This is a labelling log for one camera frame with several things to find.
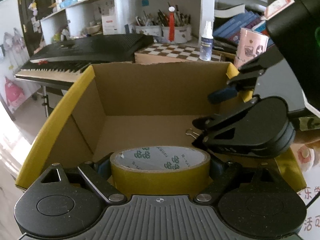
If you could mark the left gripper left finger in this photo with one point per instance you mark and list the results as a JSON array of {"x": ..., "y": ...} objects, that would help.
[{"x": 96, "y": 176}]

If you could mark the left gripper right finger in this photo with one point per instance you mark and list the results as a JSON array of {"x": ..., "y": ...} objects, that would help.
[{"x": 223, "y": 176}]

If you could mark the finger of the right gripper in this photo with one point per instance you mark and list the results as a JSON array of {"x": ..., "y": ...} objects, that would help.
[
  {"x": 215, "y": 123},
  {"x": 242, "y": 83}
]

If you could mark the black binder clip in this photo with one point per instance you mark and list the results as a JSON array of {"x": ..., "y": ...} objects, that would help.
[{"x": 194, "y": 134}]

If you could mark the yellow tape roll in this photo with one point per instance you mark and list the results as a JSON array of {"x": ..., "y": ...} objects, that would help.
[{"x": 160, "y": 170}]

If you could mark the pink plush pig toy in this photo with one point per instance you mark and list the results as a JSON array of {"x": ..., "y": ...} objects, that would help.
[{"x": 306, "y": 149}]

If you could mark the pink cylindrical humidifier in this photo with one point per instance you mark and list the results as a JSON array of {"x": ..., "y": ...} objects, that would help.
[{"x": 251, "y": 45}]

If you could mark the white spray bottle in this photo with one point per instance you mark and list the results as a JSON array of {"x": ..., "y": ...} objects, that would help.
[{"x": 207, "y": 41}]

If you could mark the yellow cardboard box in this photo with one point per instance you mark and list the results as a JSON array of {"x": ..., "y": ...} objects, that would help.
[{"x": 120, "y": 106}]

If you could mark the wooden chessboard box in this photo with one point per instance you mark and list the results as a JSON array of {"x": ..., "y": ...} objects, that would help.
[{"x": 166, "y": 53}]

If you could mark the white bookshelf unit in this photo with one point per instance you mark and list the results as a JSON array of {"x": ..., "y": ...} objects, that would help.
[{"x": 78, "y": 16}]

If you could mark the pink cartoon desk mat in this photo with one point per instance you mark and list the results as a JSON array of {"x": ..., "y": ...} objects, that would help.
[{"x": 310, "y": 195}]

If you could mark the black electronic keyboard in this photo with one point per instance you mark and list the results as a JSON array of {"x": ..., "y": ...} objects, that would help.
[{"x": 66, "y": 60}]

